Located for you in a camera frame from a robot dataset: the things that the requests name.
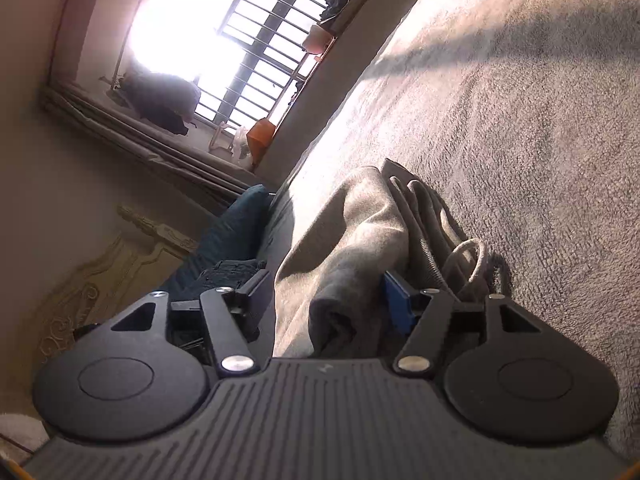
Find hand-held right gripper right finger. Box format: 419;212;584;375
379;270;543;376

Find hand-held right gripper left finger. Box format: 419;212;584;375
111;268;273;376

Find grey hooded sweatshirt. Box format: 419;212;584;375
272;159;506;361

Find blue jeans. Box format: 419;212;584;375
197;259;269;301

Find blue duvet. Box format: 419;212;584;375
165;184;275;301

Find white plastic bag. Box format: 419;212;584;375
231;126;256;169

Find orange bag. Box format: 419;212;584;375
247;117;277;166

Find cream carved headboard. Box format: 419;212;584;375
30;204;201;366

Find beige curtain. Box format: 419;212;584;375
40;82;261;211

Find dark bag on sill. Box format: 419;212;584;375
120;72;201;136

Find cardboard box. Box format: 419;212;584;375
320;0;374;36

